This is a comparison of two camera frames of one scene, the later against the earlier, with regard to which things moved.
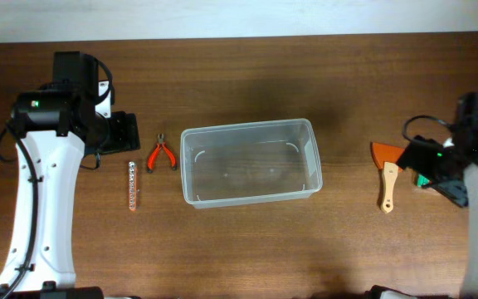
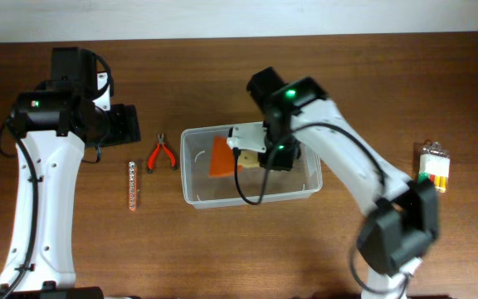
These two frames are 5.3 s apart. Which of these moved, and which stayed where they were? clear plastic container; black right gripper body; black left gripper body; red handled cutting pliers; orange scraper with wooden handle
Moved: orange scraper with wooden handle; black right gripper body
Stayed: clear plastic container; black left gripper body; red handled cutting pliers
